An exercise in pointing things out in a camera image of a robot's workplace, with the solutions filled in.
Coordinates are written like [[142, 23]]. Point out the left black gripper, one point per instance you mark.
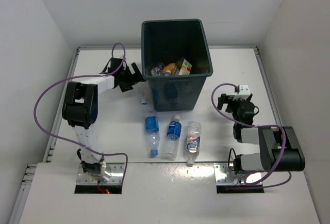
[[135, 78]]

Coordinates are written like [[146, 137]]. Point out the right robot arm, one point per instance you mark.
[[272, 144]]

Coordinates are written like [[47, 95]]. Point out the metal base plate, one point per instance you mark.
[[225, 177], [110, 174]]

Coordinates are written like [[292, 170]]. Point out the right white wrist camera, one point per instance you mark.
[[243, 93]]

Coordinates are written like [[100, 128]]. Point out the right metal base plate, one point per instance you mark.
[[225, 177]]

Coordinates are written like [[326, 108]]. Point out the clear crushed bottle in bin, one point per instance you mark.
[[157, 70]]

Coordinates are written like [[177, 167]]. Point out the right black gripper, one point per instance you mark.
[[224, 99]]

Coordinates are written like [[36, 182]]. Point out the clear bottle orange blue label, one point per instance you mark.
[[192, 146]]

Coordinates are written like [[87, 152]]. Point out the dark green plastic bin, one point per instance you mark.
[[169, 41]]

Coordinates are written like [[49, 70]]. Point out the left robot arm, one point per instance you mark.
[[80, 110]]

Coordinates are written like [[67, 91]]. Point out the orange juice bottle in bin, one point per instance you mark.
[[170, 69]]

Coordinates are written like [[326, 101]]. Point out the blue label bottle white cap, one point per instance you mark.
[[172, 139]]

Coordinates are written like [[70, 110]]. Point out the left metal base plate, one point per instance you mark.
[[110, 174]]

